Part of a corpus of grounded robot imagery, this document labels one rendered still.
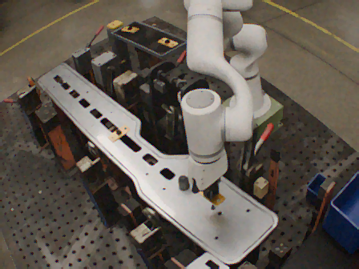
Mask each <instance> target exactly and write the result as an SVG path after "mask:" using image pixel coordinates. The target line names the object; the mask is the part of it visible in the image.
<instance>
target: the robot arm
mask: <svg viewBox="0 0 359 269"><path fill-rule="evenodd" d="M182 2H183V4H184V8H185V9H186V10H187V11H188V36H187V65H188V68H190V69H191V70H193V71H195V72H197V73H200V74H205V75H208V76H211V77H214V78H217V79H219V80H221V81H222V82H225V83H226V84H227V85H228V86H229V87H230V88H231V89H232V92H233V94H234V96H233V97H232V99H231V101H230V107H229V106H221V103H220V97H219V95H218V94H217V93H216V92H214V91H212V90H209V89H197V90H192V91H191V92H189V93H188V94H186V95H184V97H183V99H182V102H181V106H182V111H183V116H184V125H185V130H186V135H187V140H188V149H189V154H190V156H189V160H188V178H189V182H190V184H192V190H191V192H192V193H193V194H195V193H200V192H203V196H204V197H205V198H210V200H212V198H213V196H212V190H214V192H215V194H216V195H218V194H219V184H220V181H221V178H222V176H223V174H224V173H225V171H226V170H227V167H228V164H227V163H228V159H227V155H226V151H225V149H224V142H244V141H247V140H249V139H250V138H251V137H252V133H253V127H254V119H256V118H262V117H264V115H266V114H267V113H268V112H269V111H270V110H269V109H270V107H271V100H270V98H269V97H268V96H267V95H266V94H265V92H264V91H263V90H261V83H260V74H259V67H258V59H260V57H261V55H262V54H264V52H265V51H266V50H267V47H268V33H267V32H266V30H264V28H263V27H261V26H258V25H251V24H243V23H244V22H243V19H242V17H241V15H240V12H242V11H246V10H249V9H250V8H251V7H252V5H254V3H253V2H254V0H182ZM224 51H231V52H234V51H241V53H239V54H237V55H235V56H233V57H232V59H230V61H231V62H230V64H229V63H228V62H226V60H225V59H224Z"/></svg>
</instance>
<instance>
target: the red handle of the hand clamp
mask: <svg viewBox="0 0 359 269"><path fill-rule="evenodd" d="M274 128H275V127H274V125H273V124H268V126H267V127H266V129H265V130H264V133H263V134H262V135H261V136H260V140H259V142H258V143H257V144H256V152H255V157H256V156H257V155H258V153H259V152H260V149H261V148H262V146H263V145H264V142H266V141H267V139H268V137H269V135H270V134H271V133H272V130H273V129H274ZM254 159H255V158H254ZM247 165H248V162H247V161H246V163H245V164H244V165H243V166H242V168H244V169H245V170H247Z"/></svg>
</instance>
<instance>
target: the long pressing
mask: <svg viewBox="0 0 359 269"><path fill-rule="evenodd" d="M57 75H58V76H59V77H60V78H62V79H63V83H67V84H68V85H69V86H70V88H68V89H67V90H64V88H63V87H61V85H62V84H63V83H61V84H60V83H59V82H56V81H55V80H54V77H56V76H57ZM38 84H39V86H40V87H41V88H42V89H43V90H44V92H46V94H48V96H49V97H50V99H51V100H53V101H54V103H55V104H56V105H57V106H58V107H59V108H60V110H62V111H63V113H64V114H65V115H66V116H67V117H68V118H69V119H70V120H71V121H72V122H73V123H74V124H75V125H76V126H77V127H78V129H79V130H80V131H82V132H83V133H84V135H85V136H86V137H87V138H88V139H90V141H91V142H92V143H94V145H95V146H96V147H97V148H98V149H99V150H100V151H102V152H103V153H104V155H105V156H107V157H108V158H109V159H110V161H111V162H112V163H114V164H115V165H116V166H117V167H118V169H120V170H121V171H122V172H123V173H124V174H125V175H126V176H127V177H128V178H129V179H130V180H131V181H132V182H133V183H134V185H135V189H136V192H137V194H138V196H139V197H140V198H141V199H142V200H143V201H144V202H145V203H146V204H147V205H148V206H150V207H151V208H152V209H153V210H154V211H155V212H156V213H157V214H159V215H161V216H162V217H163V218H164V219H165V220H166V221H167V222H168V223H170V224H171V225H172V226H173V227H175V228H176V230H178V231H180V232H181V233H183V234H184V235H185V236H186V237H187V238H189V239H190V240H191V241H192V242H193V243H195V244H196V245H198V246H199V247H200V248H202V249H203V250H204V251H205V252H209V254H212V255H213V256H215V257H216V258H217V259H218V260H219V261H221V262H222V263H224V265H226V266H234V265H237V264H238V263H240V262H241V261H242V260H244V258H246V257H247V256H248V255H249V254H250V253H251V252H252V251H254V250H255V249H256V248H257V247H258V246H259V245H260V244H261V243H262V242H263V241H265V239H266V238H268V237H269V236H270V235H271V234H272V233H273V232H274V231H275V230H276V227H277V225H278V223H279V219H278V216H277V214H275V213H274V212H272V210H269V209H268V208H267V207H265V206H264V205H263V204H261V203H260V202H258V201H257V200H256V199H254V198H253V197H251V196H250V195H248V194H247V193H245V192H244V191H242V190H241V189H240V188H239V187H237V186H235V184H233V183H230V182H229V180H227V179H226V178H225V177H223V176H222V178H221V181H220V184H219V193H220V194H222V195H223V196H224V197H225V198H226V200H225V201H223V202H222V203H221V204H220V205H219V206H215V205H214V207H215V208H216V209H215V210H212V209H211V207H212V203H210V202H209V201H208V200H207V199H205V198H204V197H202V195H201V194H199V193H195V194H193V193H192V192H191V190H192V184H190V182H189V184H190V187H189V189H188V190H186V191H182V190H180V189H179V185H178V178H179V176H180V175H186V176H187V177H188V160H189V156H190V155H189V154H186V155H165V154H163V153H161V152H160V151H158V150H157V149H155V148H154V147H153V146H152V145H151V144H150V143H148V142H147V141H145V140H144V139H143V138H142V137H141V136H140V135H141V130H142V123H141V121H140V120H139V119H138V118H136V117H135V116H134V115H133V114H132V113H130V111H128V110H127V109H124V108H123V107H122V106H121V105H119V104H118V103H117V102H115V101H114V100H113V99H112V98H111V97H109V96H107V95H106V94H105V93H104V92H102V91H101V90H100V89H99V88H97V87H96V86H95V85H92V83H91V82H89V81H87V79H85V78H84V77H83V76H81V74H79V73H77V72H76V71H75V70H73V69H72V67H70V66H68V65H67V64H66V63H65V62H64V63H60V64H59V65H58V66H56V67H55V68H53V69H51V70H50V71H49V72H47V73H46V74H44V75H43V76H42V77H41V78H40V79H39V80H38ZM72 90H75V91H76V93H79V95H80V96H79V97H77V98H73V96H71V95H70V94H69V93H70V92H71V91H72ZM87 92H88V93H87ZM82 99H85V100H86V101H87V102H88V103H89V104H90V106H88V107H87V108H84V107H83V106H81V104H80V103H79V101H81V100H82ZM93 109H96V110H97V111H99V112H100V114H102V115H103V117H101V118H98V119H96V118H95V117H94V116H93V115H92V114H91V113H90V111H92V110H93ZM111 112H112V113H111ZM104 118H107V119H108V120H109V121H110V122H111V123H113V125H114V126H117V127H118V128H120V127H121V126H123V125H128V127H130V128H131V130H130V131H128V132H127V133H126V134H125V135H127V137H128V138H130V139H131V140H132V141H134V142H135V143H136V144H138V145H139V147H141V150H140V151H139V152H134V151H133V150H132V149H130V148H129V147H128V146H127V145H126V144H124V143H122V142H121V141H120V140H119V139H118V140H117V141H115V142H112V141H111V140H110V139H108V136H109V135H111V134H113V133H112V132H111V131H109V130H108V129H107V128H106V127H105V126H104V125H103V124H102V123H101V122H100V121H101V120H102V119H104ZM92 125H94V126H92ZM147 154H150V155H151V156H153V157H154V158H155V159H157V160H158V162H157V163H156V164H155V165H154V166H150V165H149V164H147V163H146V162H145V161H144V160H143V156H145V155H147ZM165 168H167V169H168V170H169V171H170V172H172V173H173V174H174V175H175V177H173V178H172V179H170V180H168V179H167V178H165V177H164V176H163V175H162V174H160V172H161V171H163V170H164V169H165ZM146 173H148V175H146ZM188 180H189V178H188ZM163 188H166V190H163ZM247 210H249V212H247ZM220 211H221V212H222V214H221V215H218V213H219V212H220ZM215 237H218V239H215Z"/></svg>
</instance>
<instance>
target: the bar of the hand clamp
mask: <svg viewBox="0 0 359 269"><path fill-rule="evenodd" d="M257 129H258V125H257V124H254V127H253V133H252V137H251V138H250V139H249V140H247V141H244V142H242V147H241V156H240V169H239V171H242V170H243V169H244V168H242V166H243V165H244V164H245V163H246V161H247V162H248V165H247V170H246V173H245V175H247V172H248V169H249V168H250V167H252V165H253V162H254V158H255V152H256V136H257Z"/></svg>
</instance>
